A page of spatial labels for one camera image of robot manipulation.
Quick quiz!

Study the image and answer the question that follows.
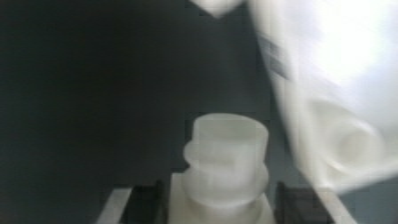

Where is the white leg with tag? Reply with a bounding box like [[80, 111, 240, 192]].
[[167, 113, 276, 224]]

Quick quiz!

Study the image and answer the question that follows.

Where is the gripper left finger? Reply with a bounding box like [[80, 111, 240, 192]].
[[96, 181, 167, 224]]

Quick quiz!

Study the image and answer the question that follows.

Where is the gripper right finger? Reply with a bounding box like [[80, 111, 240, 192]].
[[274, 182, 359, 224]]

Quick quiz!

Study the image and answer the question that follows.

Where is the white U-shaped fence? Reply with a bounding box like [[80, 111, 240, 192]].
[[190, 0, 247, 18]]

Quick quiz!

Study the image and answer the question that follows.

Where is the white square tabletop part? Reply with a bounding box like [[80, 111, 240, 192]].
[[249, 0, 398, 193]]

